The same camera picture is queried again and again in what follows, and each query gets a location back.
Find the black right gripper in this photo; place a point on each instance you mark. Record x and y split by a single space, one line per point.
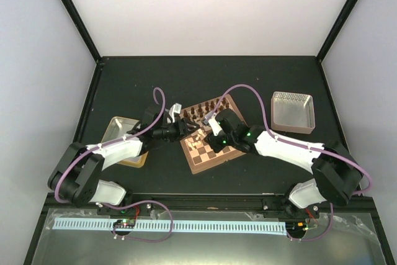
216 148

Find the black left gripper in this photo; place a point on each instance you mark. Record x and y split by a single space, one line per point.
182 128

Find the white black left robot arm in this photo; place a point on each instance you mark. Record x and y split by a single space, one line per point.
76 177

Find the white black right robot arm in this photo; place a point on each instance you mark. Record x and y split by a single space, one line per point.
335 178

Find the light chess pieces pile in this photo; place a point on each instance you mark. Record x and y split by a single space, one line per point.
196 139

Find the wooden chess board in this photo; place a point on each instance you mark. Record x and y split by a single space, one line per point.
234 126

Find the dark chess pieces row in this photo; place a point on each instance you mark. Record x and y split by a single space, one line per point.
198 111

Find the pink plastic bin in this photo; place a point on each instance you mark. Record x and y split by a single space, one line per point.
292 112

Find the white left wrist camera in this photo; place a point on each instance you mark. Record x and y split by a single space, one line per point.
175 111

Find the black mounting rail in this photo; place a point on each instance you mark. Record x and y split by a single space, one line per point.
269 204

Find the light blue slotted cable duct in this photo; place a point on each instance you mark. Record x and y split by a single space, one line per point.
176 226

